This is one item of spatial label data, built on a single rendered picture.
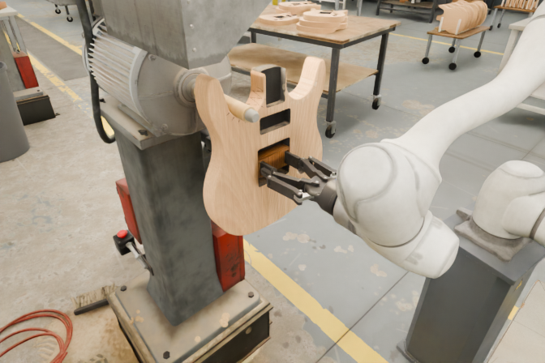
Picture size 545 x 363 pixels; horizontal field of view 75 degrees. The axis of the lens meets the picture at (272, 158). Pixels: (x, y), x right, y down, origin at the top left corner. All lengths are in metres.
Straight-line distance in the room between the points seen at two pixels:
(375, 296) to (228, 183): 1.38
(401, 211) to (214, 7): 0.36
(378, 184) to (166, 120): 0.55
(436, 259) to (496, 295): 0.78
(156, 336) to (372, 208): 1.19
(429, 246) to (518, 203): 0.66
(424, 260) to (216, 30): 0.46
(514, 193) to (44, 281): 2.16
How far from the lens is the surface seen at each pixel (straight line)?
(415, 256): 0.62
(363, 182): 0.45
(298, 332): 1.83
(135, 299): 1.66
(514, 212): 1.25
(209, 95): 0.66
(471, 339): 1.56
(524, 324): 0.86
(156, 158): 1.07
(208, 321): 1.52
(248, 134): 0.75
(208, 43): 0.52
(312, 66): 0.86
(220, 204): 0.78
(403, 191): 0.47
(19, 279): 2.42
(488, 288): 1.37
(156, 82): 0.82
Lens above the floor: 1.53
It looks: 31 degrees down
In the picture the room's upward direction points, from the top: straight up
